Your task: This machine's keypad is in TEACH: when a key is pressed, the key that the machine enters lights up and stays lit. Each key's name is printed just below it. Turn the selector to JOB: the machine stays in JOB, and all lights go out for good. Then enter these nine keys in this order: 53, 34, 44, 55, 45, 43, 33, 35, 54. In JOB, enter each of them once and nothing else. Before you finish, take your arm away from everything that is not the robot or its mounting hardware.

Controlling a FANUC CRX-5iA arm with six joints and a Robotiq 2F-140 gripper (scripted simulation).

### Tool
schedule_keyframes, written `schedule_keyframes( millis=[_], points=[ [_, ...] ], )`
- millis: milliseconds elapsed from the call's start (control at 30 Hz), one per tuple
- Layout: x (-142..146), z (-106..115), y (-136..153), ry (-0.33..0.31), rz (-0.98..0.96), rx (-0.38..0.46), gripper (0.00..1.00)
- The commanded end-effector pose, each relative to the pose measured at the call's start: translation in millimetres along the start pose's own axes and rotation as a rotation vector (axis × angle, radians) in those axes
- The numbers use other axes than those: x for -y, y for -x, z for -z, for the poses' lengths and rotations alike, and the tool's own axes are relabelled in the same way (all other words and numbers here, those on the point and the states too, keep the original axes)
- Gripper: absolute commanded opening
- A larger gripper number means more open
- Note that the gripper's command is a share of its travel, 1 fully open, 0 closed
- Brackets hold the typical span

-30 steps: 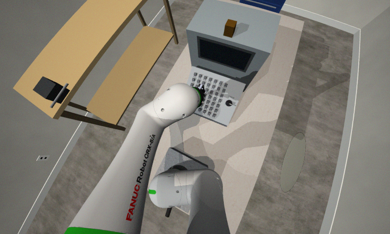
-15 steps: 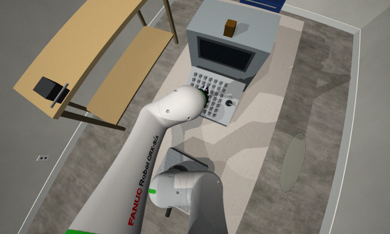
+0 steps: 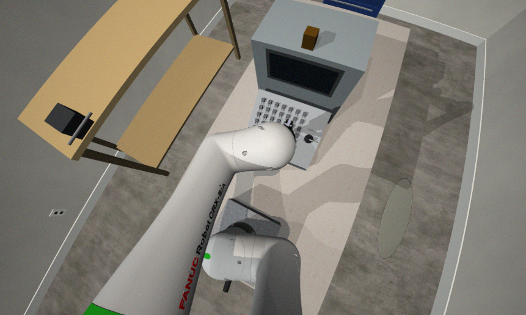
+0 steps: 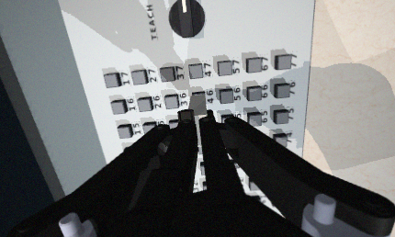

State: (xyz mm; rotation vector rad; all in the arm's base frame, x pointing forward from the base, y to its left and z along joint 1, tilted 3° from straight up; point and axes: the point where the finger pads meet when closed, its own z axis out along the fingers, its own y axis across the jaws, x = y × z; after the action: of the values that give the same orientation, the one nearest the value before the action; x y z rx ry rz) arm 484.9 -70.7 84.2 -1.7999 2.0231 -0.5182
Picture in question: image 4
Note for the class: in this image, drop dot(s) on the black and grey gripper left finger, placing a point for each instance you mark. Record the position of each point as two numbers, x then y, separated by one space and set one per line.
153 170

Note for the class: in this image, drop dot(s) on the dark grey control console with keypad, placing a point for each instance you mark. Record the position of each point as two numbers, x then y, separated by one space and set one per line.
57 130

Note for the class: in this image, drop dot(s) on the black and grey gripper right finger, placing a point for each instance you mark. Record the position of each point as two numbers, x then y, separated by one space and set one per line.
322 205

